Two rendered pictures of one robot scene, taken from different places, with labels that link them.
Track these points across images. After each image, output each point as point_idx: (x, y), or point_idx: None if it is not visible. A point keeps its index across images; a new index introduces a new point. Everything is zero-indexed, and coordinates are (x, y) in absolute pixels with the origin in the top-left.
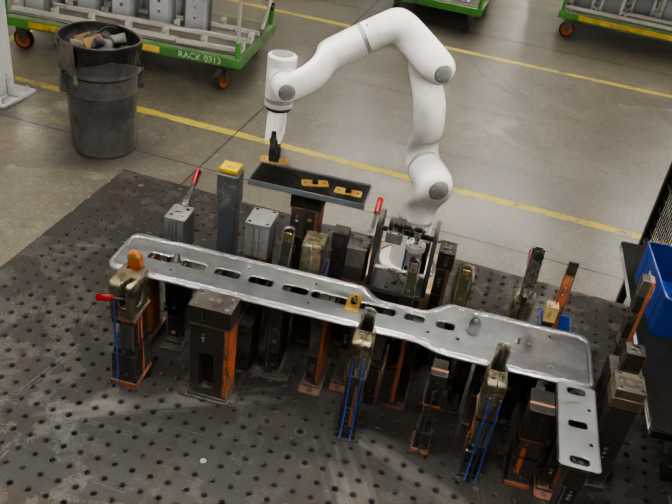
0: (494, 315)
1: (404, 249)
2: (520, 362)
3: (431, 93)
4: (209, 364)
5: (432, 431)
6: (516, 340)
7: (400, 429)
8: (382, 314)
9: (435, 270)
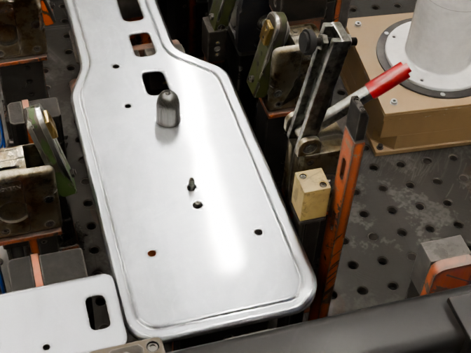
0: (247, 133)
1: (414, 17)
2: (127, 204)
3: None
4: None
5: (99, 250)
6: (196, 183)
7: (73, 210)
8: (117, 8)
9: (460, 97)
